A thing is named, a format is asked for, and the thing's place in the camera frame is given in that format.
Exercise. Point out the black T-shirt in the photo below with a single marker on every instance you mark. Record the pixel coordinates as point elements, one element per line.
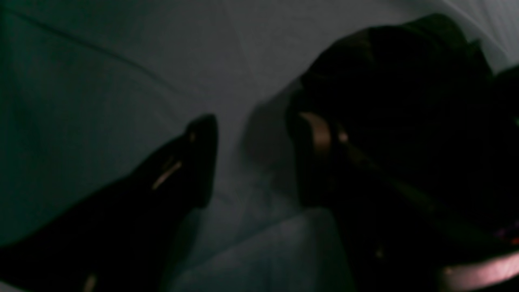
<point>422,101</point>

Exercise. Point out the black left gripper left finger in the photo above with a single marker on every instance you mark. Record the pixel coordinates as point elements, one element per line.
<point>119,238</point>

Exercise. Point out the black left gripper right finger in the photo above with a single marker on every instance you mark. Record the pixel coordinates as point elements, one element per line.
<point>396,238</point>

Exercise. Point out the blue table cloth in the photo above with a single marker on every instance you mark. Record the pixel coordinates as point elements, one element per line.
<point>90,87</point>

